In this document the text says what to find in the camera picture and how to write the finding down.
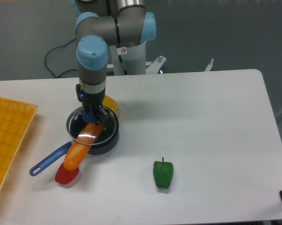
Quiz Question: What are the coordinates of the black pot blue handle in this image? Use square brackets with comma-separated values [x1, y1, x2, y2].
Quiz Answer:
[29, 107, 119, 176]

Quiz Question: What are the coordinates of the orange toy bread loaf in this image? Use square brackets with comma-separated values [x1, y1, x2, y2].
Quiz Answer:
[63, 123, 104, 170]

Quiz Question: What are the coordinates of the glass pot lid blue knob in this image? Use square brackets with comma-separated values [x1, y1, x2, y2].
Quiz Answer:
[66, 107, 119, 146]

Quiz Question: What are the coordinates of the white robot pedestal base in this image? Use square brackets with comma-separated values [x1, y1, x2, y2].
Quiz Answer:
[107, 42, 167, 76]

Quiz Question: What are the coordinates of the yellow toy bell pepper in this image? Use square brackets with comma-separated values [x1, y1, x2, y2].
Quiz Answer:
[103, 95, 118, 113]

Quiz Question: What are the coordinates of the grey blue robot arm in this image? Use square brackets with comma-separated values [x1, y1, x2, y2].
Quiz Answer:
[71, 0, 157, 125]

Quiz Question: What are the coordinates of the yellow plastic basket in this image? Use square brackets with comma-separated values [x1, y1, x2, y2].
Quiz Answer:
[0, 97, 38, 193]

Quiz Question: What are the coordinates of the green toy bell pepper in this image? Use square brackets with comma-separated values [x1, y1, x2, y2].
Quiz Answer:
[152, 157, 174, 189]

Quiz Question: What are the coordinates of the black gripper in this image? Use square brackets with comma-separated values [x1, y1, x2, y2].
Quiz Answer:
[76, 83, 109, 125]

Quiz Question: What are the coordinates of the red toy bell pepper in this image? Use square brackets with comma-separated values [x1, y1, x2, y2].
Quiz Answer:
[54, 163, 79, 185]

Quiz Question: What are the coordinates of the black cable on floor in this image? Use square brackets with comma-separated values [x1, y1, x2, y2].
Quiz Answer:
[44, 38, 80, 78]

